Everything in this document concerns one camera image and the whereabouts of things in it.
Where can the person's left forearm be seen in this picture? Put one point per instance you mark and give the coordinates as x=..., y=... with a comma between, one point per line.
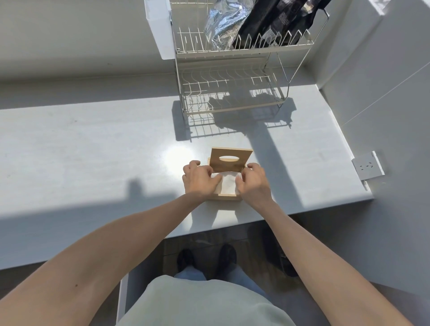
x=111, y=255

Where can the white wall socket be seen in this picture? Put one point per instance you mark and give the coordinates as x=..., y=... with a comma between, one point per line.
x=366, y=165

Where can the white two-tier dish rack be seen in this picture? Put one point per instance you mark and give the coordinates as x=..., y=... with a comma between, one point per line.
x=235, y=50

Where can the black packet with white label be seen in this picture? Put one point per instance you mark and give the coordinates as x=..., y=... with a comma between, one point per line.
x=265, y=16

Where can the person's left black shoe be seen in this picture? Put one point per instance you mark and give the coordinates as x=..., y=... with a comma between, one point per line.
x=185, y=260

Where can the person's black shoe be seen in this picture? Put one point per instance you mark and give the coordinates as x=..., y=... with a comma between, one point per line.
x=185, y=260
x=227, y=257

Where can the white tissue stack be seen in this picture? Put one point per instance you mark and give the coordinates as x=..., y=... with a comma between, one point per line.
x=229, y=183

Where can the silver foil bag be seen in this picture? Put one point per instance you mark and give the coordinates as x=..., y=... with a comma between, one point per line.
x=225, y=20

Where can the person's right black shoe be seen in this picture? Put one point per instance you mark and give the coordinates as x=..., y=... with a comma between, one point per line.
x=227, y=257

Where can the person's blue jeans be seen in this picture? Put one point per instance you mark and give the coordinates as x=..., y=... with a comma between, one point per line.
x=242, y=280

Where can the wooden tissue box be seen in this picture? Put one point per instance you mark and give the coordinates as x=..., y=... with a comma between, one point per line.
x=248, y=157

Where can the person's right hand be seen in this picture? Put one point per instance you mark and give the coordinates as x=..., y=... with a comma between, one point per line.
x=255, y=184

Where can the person's right thumb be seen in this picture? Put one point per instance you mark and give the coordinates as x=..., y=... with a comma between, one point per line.
x=239, y=184

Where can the person's pale green shirt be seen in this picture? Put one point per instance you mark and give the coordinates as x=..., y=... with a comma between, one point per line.
x=201, y=302

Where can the person's left hand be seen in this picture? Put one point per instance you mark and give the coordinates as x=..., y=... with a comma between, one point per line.
x=198, y=181

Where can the person's left thumb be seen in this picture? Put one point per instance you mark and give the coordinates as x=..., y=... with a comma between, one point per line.
x=216, y=179

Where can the person's right forearm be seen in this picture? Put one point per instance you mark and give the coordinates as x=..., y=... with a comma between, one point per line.
x=315, y=262

